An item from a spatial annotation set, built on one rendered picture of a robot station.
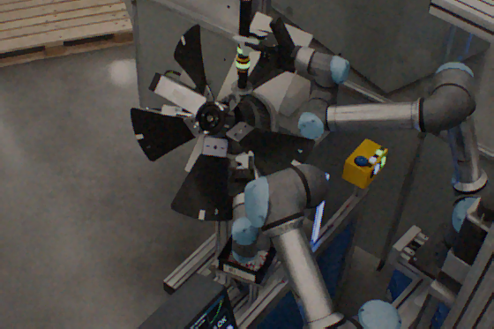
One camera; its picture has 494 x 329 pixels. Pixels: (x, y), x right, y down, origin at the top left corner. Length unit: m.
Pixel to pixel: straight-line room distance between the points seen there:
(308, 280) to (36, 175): 2.52
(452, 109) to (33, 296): 2.29
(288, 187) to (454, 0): 0.62
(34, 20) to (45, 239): 2.09
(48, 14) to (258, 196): 3.74
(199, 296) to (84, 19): 3.52
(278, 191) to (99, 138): 2.54
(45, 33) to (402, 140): 2.95
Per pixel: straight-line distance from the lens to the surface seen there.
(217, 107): 2.15
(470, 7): 1.31
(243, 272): 2.18
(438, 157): 2.71
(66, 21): 4.91
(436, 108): 1.68
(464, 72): 1.81
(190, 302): 1.63
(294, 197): 1.56
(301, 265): 1.56
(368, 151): 2.32
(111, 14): 4.92
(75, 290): 3.23
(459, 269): 1.68
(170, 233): 3.39
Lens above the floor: 2.61
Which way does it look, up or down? 42 degrees down
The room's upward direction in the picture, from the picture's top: 3 degrees clockwise
